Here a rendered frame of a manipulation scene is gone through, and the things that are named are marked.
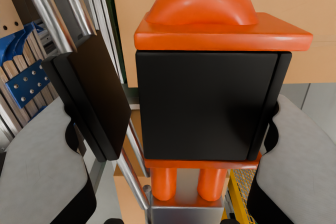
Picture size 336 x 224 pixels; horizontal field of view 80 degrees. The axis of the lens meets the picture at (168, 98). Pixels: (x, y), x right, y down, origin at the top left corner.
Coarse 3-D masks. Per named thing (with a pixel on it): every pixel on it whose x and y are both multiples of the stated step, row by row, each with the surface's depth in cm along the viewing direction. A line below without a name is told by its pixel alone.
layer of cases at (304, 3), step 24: (120, 0) 76; (144, 0) 76; (264, 0) 76; (288, 0) 76; (312, 0) 76; (120, 24) 81; (312, 24) 80; (312, 48) 86; (288, 72) 92; (312, 72) 92
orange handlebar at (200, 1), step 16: (160, 0) 9; (176, 0) 9; (192, 0) 9; (208, 0) 9; (224, 0) 9; (240, 0) 9; (160, 16) 9; (176, 16) 9; (192, 16) 9; (208, 16) 9; (224, 16) 9; (240, 16) 9; (256, 16) 10; (160, 176) 15; (176, 176) 17; (208, 176) 15; (224, 176) 16; (160, 192) 16; (208, 192) 16
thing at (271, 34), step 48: (144, 48) 8; (192, 48) 8; (240, 48) 8; (288, 48) 8; (144, 96) 10; (192, 96) 10; (240, 96) 10; (144, 144) 12; (192, 144) 11; (240, 144) 11
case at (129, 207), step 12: (132, 120) 94; (132, 156) 76; (120, 180) 70; (144, 180) 70; (228, 180) 70; (120, 192) 74; (120, 204) 78; (132, 204) 78; (132, 216) 83; (144, 216) 83
